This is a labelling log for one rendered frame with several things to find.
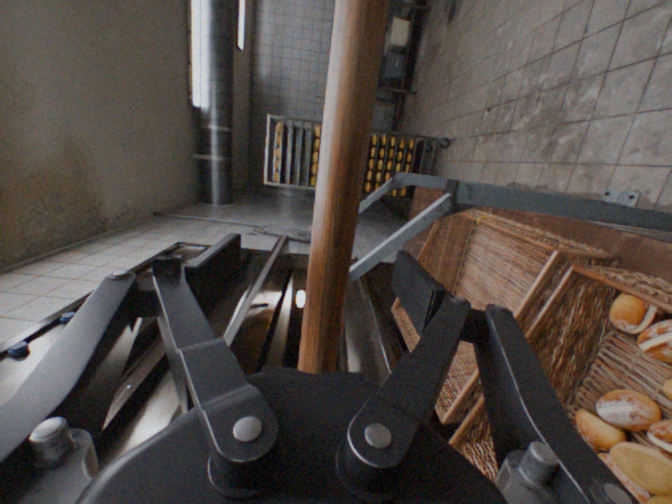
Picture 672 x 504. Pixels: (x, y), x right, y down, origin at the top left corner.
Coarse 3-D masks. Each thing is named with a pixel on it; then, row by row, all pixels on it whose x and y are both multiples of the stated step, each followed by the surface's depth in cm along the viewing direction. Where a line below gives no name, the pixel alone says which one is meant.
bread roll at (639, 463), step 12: (624, 444) 43; (636, 444) 42; (612, 456) 44; (624, 456) 42; (636, 456) 41; (648, 456) 40; (660, 456) 39; (624, 468) 42; (636, 468) 41; (648, 468) 39; (660, 468) 38; (636, 480) 40; (648, 480) 39; (660, 480) 38; (660, 492) 38
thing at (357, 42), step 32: (352, 0) 13; (384, 0) 14; (352, 32) 14; (384, 32) 14; (352, 64) 14; (352, 96) 15; (352, 128) 15; (320, 160) 16; (352, 160) 16; (320, 192) 17; (352, 192) 16; (320, 224) 17; (352, 224) 17; (320, 256) 17; (320, 288) 18; (320, 320) 19; (320, 352) 19
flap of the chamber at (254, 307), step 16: (288, 240) 168; (272, 256) 127; (288, 256) 164; (272, 272) 118; (256, 288) 95; (272, 288) 116; (256, 304) 91; (272, 304) 114; (240, 320) 76; (256, 320) 90; (240, 336) 73; (256, 336) 89; (240, 352) 73; (256, 352) 87
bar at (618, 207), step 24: (384, 192) 99; (456, 192) 51; (480, 192) 51; (504, 192) 51; (528, 192) 51; (624, 192) 102; (432, 216) 53; (576, 216) 53; (600, 216) 53; (624, 216) 54; (648, 216) 54; (408, 240) 55; (360, 264) 56
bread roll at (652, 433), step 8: (656, 424) 40; (664, 424) 39; (648, 432) 41; (656, 432) 39; (664, 432) 38; (656, 440) 39; (664, 440) 38; (656, 448) 39; (664, 448) 38; (664, 456) 38
